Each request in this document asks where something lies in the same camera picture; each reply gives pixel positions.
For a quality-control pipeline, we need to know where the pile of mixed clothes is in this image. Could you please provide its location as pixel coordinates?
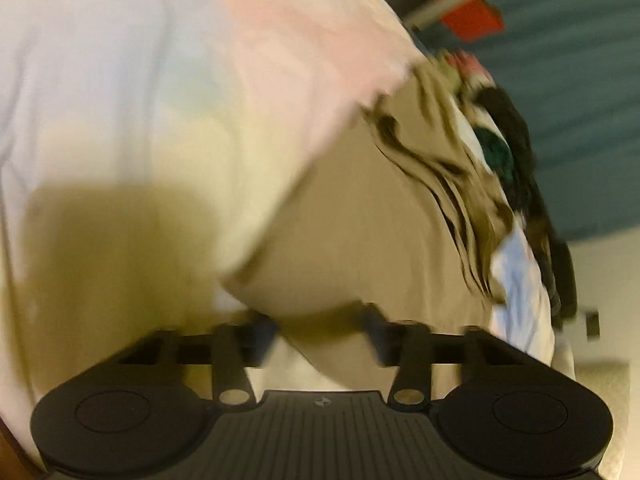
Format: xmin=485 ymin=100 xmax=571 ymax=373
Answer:
xmin=434 ymin=49 xmax=580 ymax=321

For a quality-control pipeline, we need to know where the beige quilted headboard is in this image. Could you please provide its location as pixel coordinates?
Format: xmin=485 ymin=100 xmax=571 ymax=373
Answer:
xmin=574 ymin=358 xmax=633 ymax=470

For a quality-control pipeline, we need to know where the pastel tie-dye duvet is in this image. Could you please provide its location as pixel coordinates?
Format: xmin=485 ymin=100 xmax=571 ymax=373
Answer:
xmin=0 ymin=0 xmax=576 ymax=466

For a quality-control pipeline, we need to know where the blue curtain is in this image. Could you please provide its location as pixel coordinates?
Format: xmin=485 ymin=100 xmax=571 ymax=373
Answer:
xmin=470 ymin=0 xmax=639 ymax=242

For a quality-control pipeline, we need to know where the red fabric basket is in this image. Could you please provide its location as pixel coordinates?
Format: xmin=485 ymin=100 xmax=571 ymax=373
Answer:
xmin=427 ymin=0 xmax=506 ymax=44

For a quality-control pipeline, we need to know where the tan brown garment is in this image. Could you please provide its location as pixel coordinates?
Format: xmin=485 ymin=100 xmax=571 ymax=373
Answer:
xmin=221 ymin=62 xmax=516 ymax=391

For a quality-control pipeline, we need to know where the black wall outlet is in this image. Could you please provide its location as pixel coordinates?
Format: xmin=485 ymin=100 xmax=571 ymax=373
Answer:
xmin=585 ymin=310 xmax=601 ymax=340

